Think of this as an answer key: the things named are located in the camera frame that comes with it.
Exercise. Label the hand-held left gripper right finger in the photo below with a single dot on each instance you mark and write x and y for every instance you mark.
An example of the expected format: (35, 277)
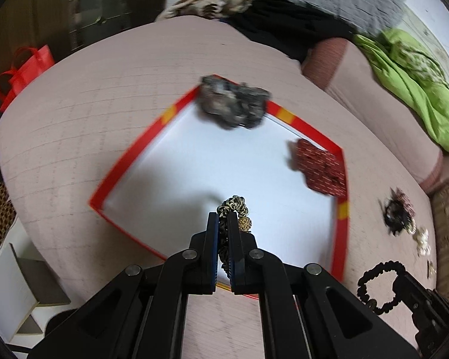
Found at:
(232, 265)

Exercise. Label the red dotted scrunchie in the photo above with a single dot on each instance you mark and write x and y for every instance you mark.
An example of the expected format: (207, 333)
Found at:
(318, 166)

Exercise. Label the leopard print slipper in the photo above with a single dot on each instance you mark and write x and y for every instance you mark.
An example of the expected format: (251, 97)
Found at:
(3, 213)

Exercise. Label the white cardboard box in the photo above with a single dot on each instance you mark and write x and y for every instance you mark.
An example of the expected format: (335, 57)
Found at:
(11, 291)

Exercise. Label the green cloth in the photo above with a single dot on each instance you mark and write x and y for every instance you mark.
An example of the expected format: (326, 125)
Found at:
(411, 78)

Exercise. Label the grey scrunchie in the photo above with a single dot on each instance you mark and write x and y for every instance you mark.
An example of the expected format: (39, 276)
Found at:
(230, 103)

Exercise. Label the red box with white inside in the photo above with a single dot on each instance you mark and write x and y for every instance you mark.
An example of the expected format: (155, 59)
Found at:
(194, 179)

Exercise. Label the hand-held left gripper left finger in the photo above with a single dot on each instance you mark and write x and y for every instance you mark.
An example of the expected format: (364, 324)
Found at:
(212, 254)

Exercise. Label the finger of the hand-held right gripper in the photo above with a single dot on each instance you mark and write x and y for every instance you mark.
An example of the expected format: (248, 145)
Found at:
(411, 291)

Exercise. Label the pink bolster pillow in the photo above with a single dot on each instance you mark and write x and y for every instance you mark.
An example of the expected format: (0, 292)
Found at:
(363, 82)

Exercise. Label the red fabric bag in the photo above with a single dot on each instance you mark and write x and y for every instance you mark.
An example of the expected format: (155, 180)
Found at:
(24, 69)

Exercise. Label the black cloth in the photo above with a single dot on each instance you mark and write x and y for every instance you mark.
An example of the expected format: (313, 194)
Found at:
(284, 26)

